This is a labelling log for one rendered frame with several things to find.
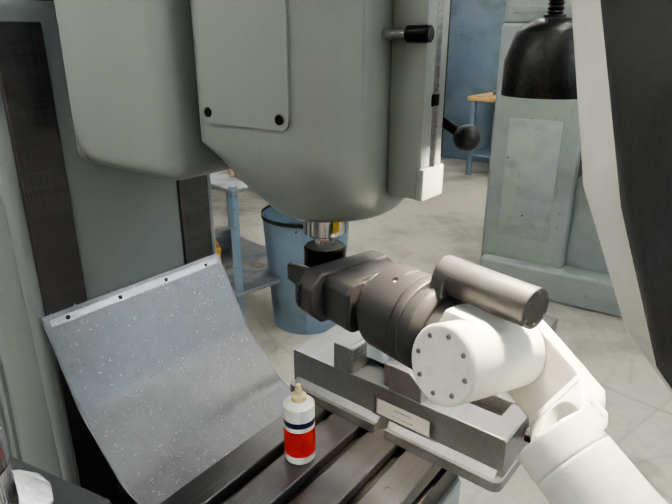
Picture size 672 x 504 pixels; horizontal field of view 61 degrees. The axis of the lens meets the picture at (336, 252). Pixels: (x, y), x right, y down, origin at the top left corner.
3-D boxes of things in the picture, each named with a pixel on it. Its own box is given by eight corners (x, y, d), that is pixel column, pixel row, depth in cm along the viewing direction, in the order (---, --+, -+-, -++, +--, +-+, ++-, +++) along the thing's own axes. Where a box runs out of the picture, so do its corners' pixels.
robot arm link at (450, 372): (441, 356, 58) (539, 409, 50) (363, 372, 52) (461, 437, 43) (464, 248, 56) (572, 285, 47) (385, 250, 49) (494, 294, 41)
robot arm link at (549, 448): (484, 341, 56) (582, 465, 48) (422, 353, 50) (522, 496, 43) (525, 295, 52) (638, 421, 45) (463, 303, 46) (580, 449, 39)
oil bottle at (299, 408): (321, 453, 76) (321, 382, 72) (302, 470, 73) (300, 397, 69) (298, 441, 78) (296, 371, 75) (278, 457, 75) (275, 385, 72)
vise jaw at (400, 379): (465, 364, 84) (467, 340, 82) (420, 404, 75) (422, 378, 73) (429, 351, 87) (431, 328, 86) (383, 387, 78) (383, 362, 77)
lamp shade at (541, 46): (602, 100, 44) (615, 12, 42) (504, 98, 45) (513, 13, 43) (581, 92, 51) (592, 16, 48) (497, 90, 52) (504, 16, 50)
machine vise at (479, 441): (543, 433, 80) (553, 365, 76) (497, 495, 69) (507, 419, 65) (346, 352, 101) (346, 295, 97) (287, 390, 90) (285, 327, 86)
